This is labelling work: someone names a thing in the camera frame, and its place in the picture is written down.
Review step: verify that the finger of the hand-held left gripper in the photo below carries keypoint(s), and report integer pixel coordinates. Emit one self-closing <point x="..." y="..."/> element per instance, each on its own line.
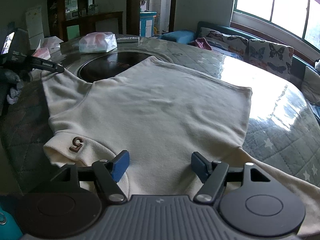
<point x="50" y="66"/>

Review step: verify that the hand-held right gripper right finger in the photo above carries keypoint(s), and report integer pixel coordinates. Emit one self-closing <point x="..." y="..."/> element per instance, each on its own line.
<point x="200" y="166"/>

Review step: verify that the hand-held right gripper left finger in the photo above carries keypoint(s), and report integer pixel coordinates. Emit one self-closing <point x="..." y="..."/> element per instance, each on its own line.
<point x="120" y="166"/>

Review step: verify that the cream white sweater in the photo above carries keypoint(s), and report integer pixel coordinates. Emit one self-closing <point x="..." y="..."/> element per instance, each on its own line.
<point x="150" y="110"/>

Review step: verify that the person's left hand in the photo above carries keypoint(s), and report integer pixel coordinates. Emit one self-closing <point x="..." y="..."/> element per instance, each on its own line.
<point x="11" y="85"/>

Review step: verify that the pink plastic bag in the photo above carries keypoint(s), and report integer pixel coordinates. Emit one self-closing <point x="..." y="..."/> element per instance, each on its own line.
<point x="46" y="47"/>

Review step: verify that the white tissue packet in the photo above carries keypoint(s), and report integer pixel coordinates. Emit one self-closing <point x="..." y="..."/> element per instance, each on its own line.
<point x="97" y="42"/>

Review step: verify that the round black induction cooktop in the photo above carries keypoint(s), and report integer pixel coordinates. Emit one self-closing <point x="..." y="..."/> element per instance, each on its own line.
<point x="105" y="65"/>

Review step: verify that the dark wooden sideboard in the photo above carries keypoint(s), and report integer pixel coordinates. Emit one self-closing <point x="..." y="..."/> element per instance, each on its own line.
<point x="100" y="20"/>

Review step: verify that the grey remote control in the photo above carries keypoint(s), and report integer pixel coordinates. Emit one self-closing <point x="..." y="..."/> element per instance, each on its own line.
<point x="127" y="39"/>

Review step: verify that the blue and white cabinet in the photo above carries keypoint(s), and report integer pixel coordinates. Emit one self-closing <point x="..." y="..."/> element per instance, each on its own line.
<point x="147" y="25"/>

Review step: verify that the pink cloth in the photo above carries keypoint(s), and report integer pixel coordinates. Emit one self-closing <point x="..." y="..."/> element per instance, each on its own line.
<point x="202" y="43"/>

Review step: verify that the butterfly print pillow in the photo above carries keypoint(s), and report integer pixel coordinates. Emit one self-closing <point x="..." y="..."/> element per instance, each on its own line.
<point x="225" y="42"/>
<point x="271" y="57"/>

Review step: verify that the blue sofa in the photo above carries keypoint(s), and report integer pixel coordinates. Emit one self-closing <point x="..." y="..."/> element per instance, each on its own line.
<point x="180" y="36"/>

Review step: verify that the grey pillow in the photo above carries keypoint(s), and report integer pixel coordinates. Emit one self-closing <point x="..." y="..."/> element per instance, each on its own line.
<point x="312" y="85"/>

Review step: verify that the white plush toy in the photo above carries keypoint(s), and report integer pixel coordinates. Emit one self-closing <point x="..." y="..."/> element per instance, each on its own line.
<point x="317" y="65"/>

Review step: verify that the green framed window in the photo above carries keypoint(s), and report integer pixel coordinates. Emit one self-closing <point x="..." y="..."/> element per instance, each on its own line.
<point x="275" y="2"/>

